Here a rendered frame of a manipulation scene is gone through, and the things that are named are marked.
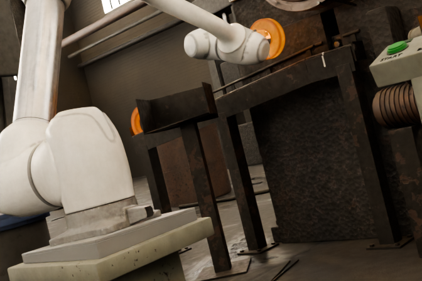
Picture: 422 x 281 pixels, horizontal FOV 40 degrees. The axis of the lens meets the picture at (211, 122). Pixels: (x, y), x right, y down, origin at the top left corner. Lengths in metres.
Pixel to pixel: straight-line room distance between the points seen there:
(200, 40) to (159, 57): 9.87
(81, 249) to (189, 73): 10.13
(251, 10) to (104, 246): 1.60
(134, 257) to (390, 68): 0.61
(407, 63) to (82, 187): 0.69
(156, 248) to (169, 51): 10.45
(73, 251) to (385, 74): 0.70
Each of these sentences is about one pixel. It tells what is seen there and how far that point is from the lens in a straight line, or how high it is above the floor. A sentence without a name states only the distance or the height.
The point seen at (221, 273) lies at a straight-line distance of 2.27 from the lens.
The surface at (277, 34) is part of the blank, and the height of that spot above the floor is 0.82.
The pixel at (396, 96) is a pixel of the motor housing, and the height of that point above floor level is 0.50.
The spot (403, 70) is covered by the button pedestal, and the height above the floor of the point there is 0.56.
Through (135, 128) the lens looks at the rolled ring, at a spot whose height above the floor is 0.64.
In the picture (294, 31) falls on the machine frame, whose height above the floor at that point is 0.84.
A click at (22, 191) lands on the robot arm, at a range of 1.35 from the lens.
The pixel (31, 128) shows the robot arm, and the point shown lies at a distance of 1.41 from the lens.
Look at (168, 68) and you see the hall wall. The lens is 11.62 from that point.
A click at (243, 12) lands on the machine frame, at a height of 1.00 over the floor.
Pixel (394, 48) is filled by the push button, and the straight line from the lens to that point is 1.22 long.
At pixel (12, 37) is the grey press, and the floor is 1.54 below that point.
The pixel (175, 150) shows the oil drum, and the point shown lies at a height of 0.46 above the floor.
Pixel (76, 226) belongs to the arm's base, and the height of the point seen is 0.41.
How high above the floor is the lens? 0.52
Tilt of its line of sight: 1 degrees up
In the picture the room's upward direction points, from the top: 14 degrees counter-clockwise
